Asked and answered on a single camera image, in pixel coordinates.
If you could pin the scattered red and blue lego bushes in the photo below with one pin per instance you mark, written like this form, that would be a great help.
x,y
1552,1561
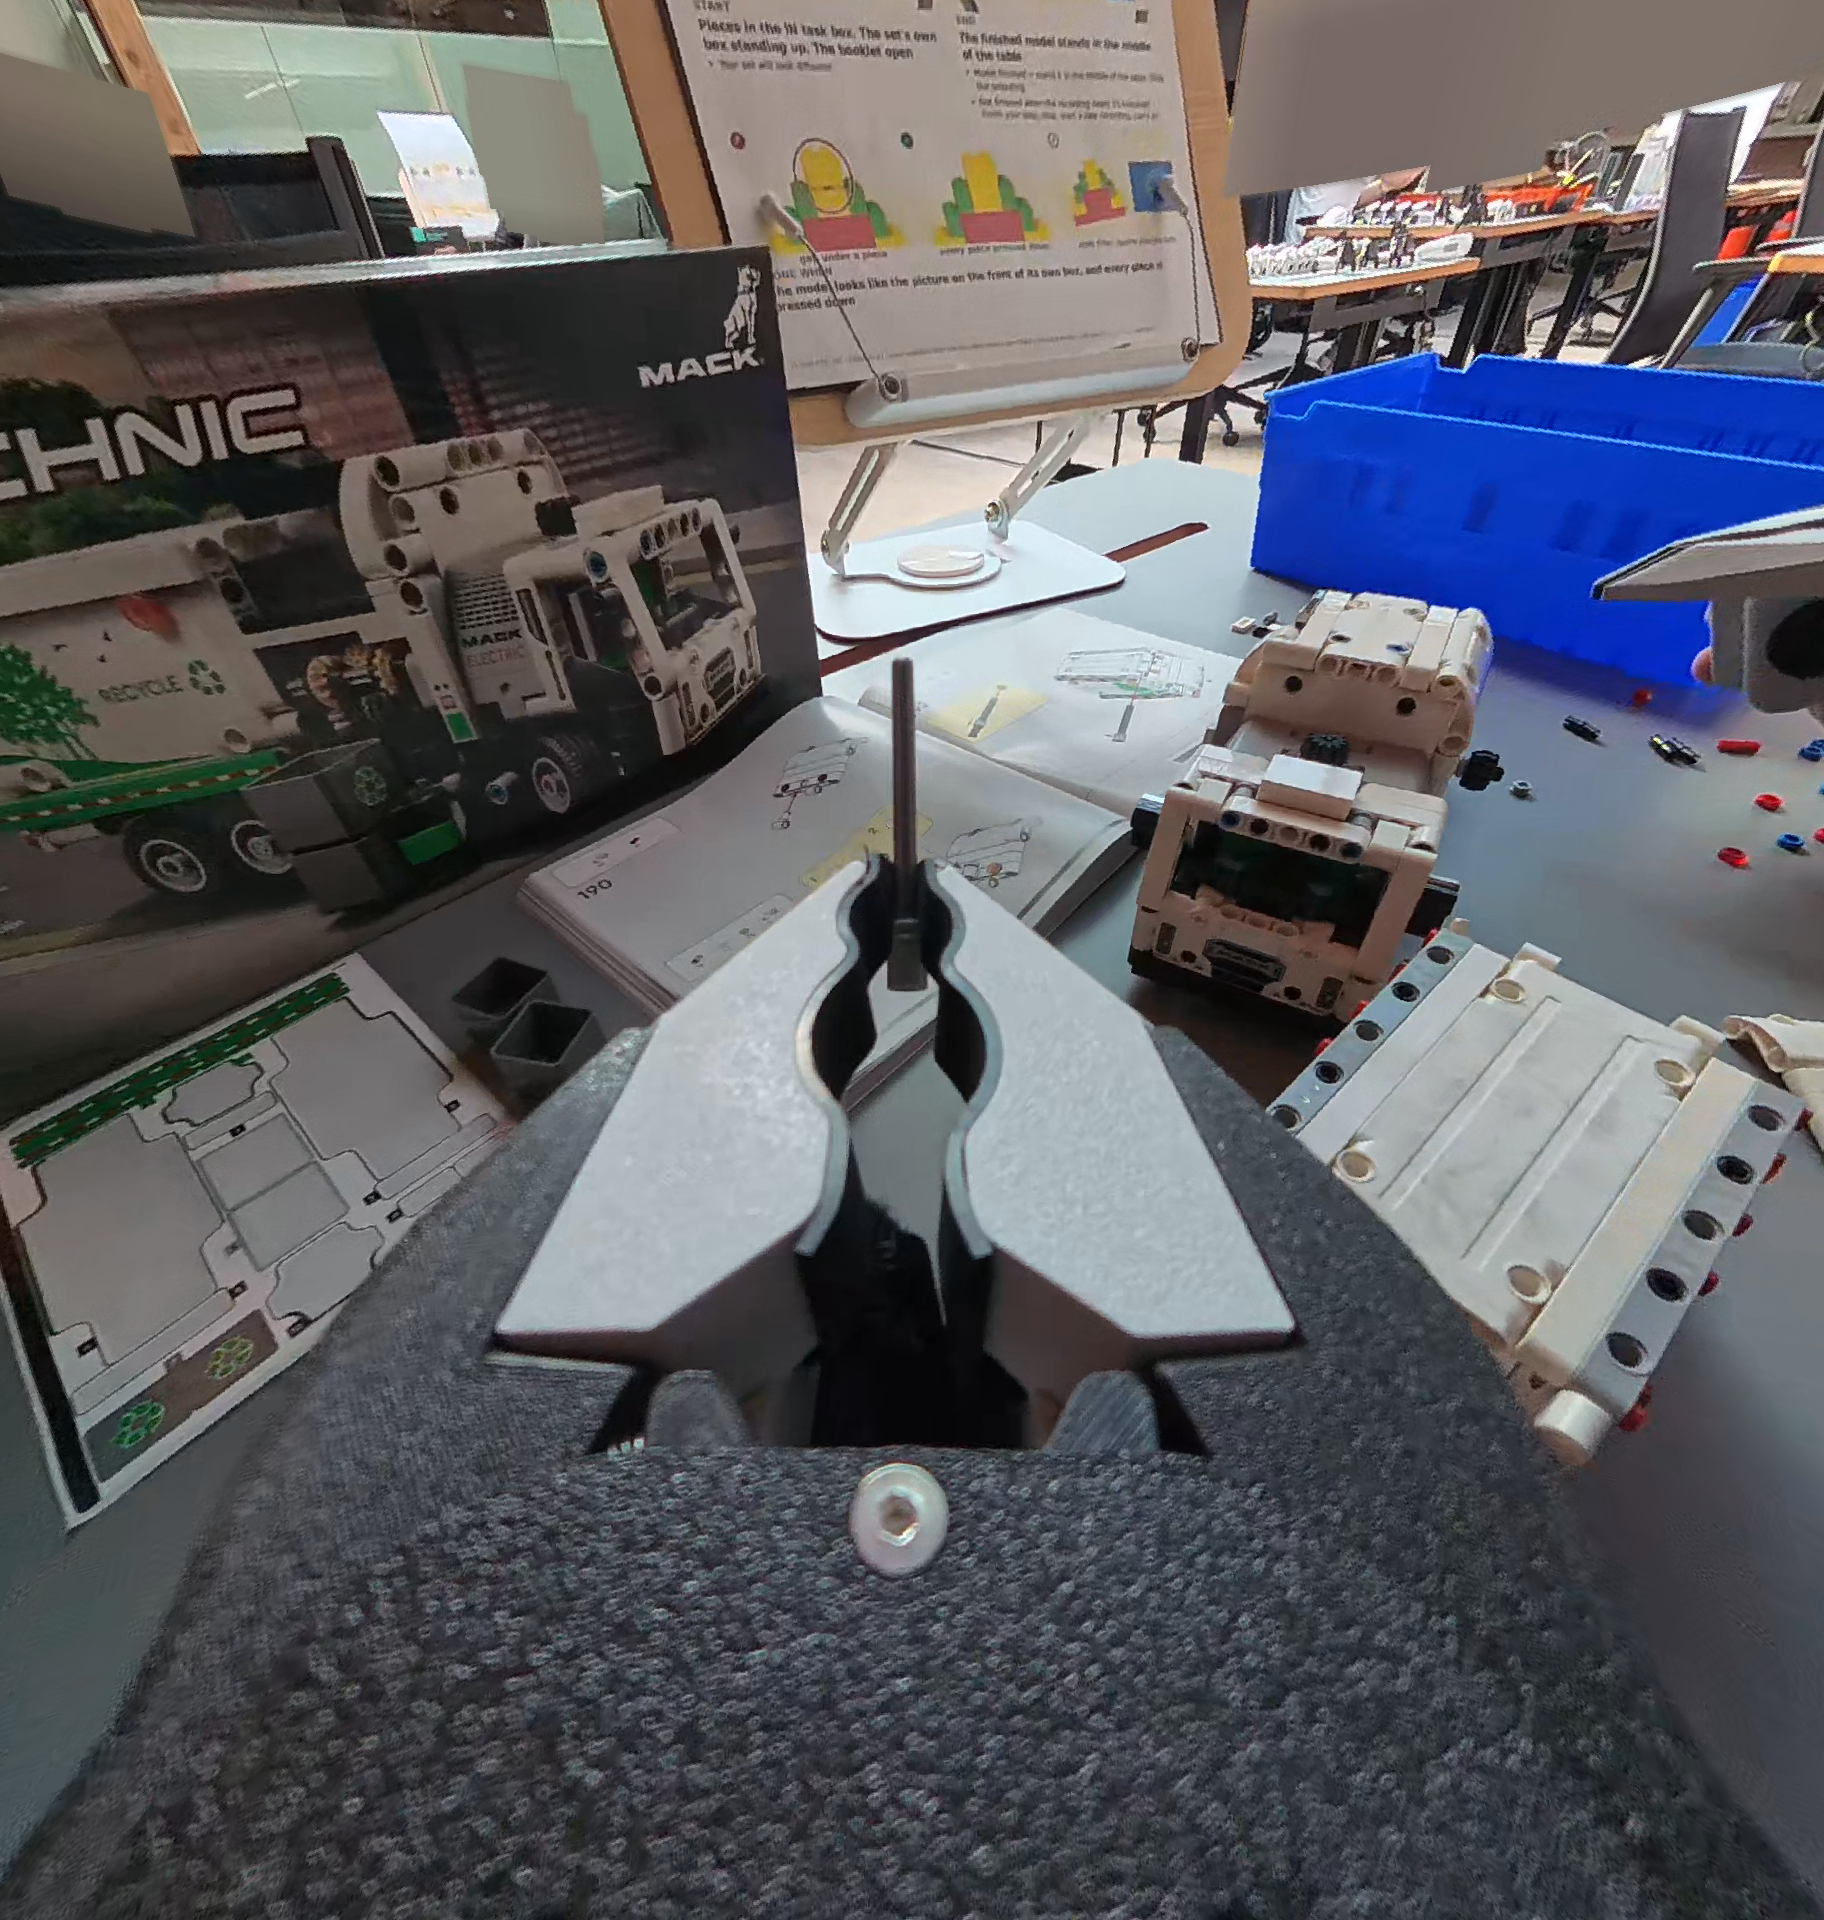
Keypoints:
x,y
1775,800

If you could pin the dark grey lego bin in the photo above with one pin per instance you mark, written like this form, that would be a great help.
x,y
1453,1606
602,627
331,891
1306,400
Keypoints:
x,y
548,1044
503,990

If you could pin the silver metal stand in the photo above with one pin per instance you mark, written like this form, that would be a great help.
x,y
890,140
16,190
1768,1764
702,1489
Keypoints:
x,y
959,585

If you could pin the open instruction booklet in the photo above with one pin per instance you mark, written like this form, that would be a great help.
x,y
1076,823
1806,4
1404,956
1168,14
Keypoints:
x,y
732,857

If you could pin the blue plastic bin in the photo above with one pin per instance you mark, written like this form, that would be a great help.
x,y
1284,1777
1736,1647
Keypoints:
x,y
1528,497

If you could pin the lego set box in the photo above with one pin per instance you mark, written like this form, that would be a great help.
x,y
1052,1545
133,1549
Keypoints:
x,y
404,451

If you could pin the white curved lego panel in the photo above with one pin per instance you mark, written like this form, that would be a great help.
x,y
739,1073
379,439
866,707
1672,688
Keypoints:
x,y
1815,1077

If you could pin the wooden board with task sheet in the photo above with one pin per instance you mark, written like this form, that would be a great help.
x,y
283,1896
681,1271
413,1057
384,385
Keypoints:
x,y
944,180

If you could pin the dark grey lego axle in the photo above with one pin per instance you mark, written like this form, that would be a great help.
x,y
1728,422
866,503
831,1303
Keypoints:
x,y
904,810

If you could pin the wooden work table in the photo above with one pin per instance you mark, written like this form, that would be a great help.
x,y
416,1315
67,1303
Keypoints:
x,y
1362,279

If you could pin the large white lego panel assembly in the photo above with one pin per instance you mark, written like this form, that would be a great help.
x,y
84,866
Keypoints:
x,y
1541,1156

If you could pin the lego sticker sheet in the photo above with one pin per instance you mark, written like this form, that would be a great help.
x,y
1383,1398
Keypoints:
x,y
145,1232

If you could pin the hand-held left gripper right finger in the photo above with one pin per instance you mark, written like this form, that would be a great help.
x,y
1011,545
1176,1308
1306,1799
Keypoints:
x,y
1121,1183

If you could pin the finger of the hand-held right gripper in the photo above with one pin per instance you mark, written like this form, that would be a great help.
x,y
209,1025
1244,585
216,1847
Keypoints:
x,y
1753,556

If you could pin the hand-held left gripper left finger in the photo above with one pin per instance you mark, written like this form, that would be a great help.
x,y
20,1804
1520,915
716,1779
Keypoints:
x,y
675,1183

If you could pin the white and green lego truck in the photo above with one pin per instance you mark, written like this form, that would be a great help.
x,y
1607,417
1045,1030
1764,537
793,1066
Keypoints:
x,y
1302,840

